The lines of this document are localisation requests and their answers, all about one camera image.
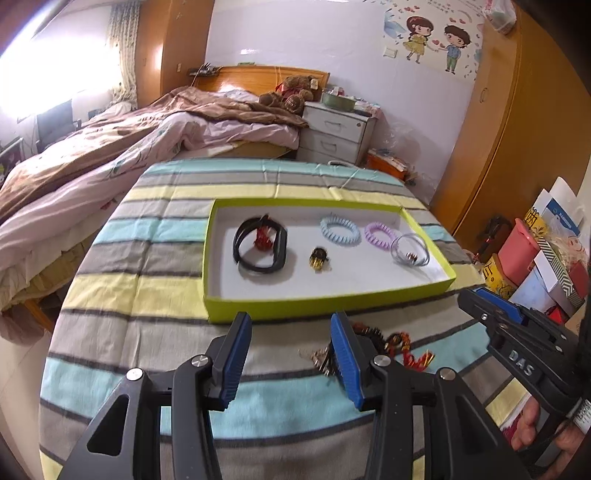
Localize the tall wooden wardrobe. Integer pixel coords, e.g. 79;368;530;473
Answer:
137;0;216;108

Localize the bed with pink brown duvet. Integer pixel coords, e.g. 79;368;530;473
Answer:
0;111;302;334

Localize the blue spiral hair tie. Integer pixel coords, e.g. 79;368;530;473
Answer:
320;214;359;246

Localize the black wristband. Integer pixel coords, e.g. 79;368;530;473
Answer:
233;214;290;278

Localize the window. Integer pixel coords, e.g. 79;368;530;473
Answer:
0;27;122;140

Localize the crystal bead bracelet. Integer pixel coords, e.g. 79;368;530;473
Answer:
299;345;341;376

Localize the brown blanket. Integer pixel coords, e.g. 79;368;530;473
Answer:
0;85;311;223

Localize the green basin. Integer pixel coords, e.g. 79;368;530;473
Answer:
320;90;357;112

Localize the floral curtain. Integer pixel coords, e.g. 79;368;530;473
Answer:
105;0;145;106

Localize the red gold tassel bracelet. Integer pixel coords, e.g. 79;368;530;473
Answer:
385;330;435;371

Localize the person's right hand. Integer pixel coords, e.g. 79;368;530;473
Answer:
510;396;591;463

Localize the brown teddy bear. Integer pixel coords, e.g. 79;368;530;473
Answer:
258;74;320;114

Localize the green shallow cardboard box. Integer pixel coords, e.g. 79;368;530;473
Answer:
202;198;457;323

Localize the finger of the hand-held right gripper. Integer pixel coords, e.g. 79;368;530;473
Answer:
475;287;570;340
458;289;520;348

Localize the small gold black hair clip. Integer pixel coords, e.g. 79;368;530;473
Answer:
308;246;330;272

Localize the grey strap bracelet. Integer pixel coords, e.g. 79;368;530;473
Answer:
390;233;431;268

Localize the large wooden wardrobe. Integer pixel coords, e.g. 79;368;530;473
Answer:
428;8;591;241

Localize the white nightstand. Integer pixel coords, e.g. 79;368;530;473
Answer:
297;100;380;167

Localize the wooden headboard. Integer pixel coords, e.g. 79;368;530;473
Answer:
188;65;331;101

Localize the white paper bag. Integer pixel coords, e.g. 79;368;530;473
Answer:
526;175;588;241

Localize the black red stand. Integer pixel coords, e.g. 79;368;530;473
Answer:
475;214;512;265

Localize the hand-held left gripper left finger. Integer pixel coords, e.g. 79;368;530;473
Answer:
58;312;253;480

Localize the cartoon couple wall sticker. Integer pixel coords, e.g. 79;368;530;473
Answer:
380;0;486;82

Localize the pink plastic bin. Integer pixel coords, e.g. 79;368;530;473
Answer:
498;217;542;288

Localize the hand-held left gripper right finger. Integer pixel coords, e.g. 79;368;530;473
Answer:
329;311;532;480

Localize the black cord bracelet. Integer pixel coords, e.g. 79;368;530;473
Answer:
352;322;387;357

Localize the purple spiral hair tie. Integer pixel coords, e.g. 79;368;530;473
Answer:
364;222;402;250

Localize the black office chair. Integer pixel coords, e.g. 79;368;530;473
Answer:
35;98;82;154

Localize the orange box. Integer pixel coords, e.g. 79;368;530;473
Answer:
364;149;413;182

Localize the yellow printed box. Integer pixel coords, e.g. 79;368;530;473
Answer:
479;253;514;297

